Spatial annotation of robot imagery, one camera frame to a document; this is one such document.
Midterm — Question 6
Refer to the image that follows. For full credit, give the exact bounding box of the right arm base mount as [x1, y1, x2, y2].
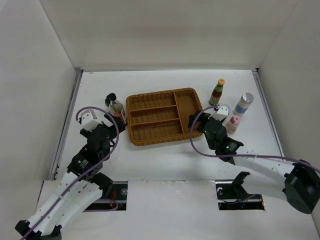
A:
[215, 171, 265, 211]

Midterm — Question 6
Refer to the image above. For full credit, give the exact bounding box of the small jar pink lid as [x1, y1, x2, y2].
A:
[225, 115, 241, 135]

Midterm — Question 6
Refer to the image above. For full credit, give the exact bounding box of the brown wicker divided basket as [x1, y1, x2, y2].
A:
[125, 87, 203, 146]

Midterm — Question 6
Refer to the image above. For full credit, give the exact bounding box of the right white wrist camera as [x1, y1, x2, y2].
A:
[215, 105, 229, 122]

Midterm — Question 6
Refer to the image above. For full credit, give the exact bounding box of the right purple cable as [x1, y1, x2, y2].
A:
[189, 105, 320, 174]

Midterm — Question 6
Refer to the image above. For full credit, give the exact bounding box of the glass jar black grinder top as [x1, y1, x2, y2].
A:
[104, 92, 117, 107]

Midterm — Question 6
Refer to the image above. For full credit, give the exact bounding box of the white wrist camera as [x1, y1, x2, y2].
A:
[215, 105, 229, 122]
[80, 109, 100, 132]

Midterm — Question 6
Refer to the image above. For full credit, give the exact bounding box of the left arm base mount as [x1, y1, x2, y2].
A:
[84, 181, 128, 212]

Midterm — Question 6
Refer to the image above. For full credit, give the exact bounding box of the clear bottle red label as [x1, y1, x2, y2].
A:
[109, 98, 128, 126]

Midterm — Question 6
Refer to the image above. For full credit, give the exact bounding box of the red sauce bottle yellow cap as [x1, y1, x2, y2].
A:
[209, 78, 225, 106]

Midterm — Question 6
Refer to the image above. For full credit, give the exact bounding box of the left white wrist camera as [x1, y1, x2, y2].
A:
[80, 109, 100, 132]

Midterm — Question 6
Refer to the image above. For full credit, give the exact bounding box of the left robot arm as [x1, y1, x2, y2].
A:
[15, 109, 126, 240]

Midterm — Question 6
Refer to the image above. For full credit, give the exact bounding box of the white shaker silver lid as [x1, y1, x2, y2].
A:
[232, 92, 254, 117]

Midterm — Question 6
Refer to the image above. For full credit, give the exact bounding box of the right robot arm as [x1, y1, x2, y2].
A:
[188, 110, 320, 215]

